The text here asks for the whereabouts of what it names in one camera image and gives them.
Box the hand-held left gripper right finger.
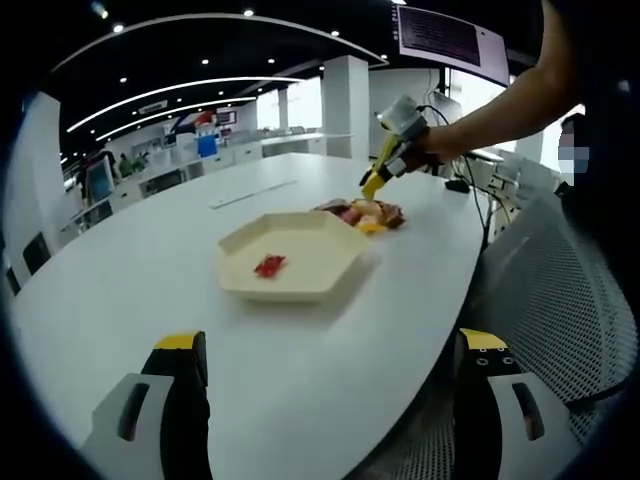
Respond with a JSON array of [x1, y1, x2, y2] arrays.
[[452, 327, 590, 480]]

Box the white table socket strip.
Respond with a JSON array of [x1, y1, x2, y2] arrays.
[[208, 178, 300, 211]]

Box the white cabinet row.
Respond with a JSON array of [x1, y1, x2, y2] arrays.
[[107, 134, 329, 201]]

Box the grey mesh office chair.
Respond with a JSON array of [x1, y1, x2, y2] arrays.
[[344, 192, 636, 480]]

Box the pile of snacks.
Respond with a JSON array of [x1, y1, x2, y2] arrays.
[[312, 197, 409, 235]]

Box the small red candy packet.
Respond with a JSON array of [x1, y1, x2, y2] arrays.
[[253, 253, 290, 279]]

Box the white square pillar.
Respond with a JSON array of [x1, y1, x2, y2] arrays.
[[4, 92, 64, 281], [321, 53, 372, 162]]

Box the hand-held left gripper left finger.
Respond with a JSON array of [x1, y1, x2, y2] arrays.
[[79, 329, 212, 480]]

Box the beige hexagonal container tray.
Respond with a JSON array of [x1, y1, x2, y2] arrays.
[[217, 210, 374, 304]]

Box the hanging monitor screen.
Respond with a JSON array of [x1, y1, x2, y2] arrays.
[[396, 3, 511, 87]]

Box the teal display screen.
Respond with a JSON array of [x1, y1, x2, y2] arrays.
[[84, 160, 116, 202]]

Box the red and blue wall poster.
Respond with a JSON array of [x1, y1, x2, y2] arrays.
[[163, 108, 239, 135]]

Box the blue box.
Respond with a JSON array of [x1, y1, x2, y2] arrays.
[[195, 134, 220, 160]]

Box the person's dark shirt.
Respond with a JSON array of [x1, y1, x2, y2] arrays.
[[544, 0, 640, 326]]

